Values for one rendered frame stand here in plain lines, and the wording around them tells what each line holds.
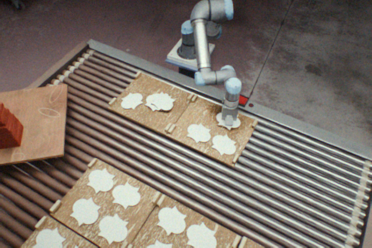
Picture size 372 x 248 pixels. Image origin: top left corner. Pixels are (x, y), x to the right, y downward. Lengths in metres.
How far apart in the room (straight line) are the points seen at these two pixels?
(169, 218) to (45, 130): 0.80
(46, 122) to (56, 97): 0.18
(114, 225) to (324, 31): 3.52
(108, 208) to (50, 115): 0.62
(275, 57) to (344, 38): 0.95
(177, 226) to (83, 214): 0.44
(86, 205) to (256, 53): 2.73
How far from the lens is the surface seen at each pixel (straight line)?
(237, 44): 3.95
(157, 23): 4.25
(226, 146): 1.81
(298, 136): 1.98
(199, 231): 1.59
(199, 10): 1.86
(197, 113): 1.95
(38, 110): 2.00
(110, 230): 1.63
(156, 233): 1.60
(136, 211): 1.65
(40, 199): 1.82
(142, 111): 1.98
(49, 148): 1.82
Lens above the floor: 2.44
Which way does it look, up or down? 50 degrees down
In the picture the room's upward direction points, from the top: straight up
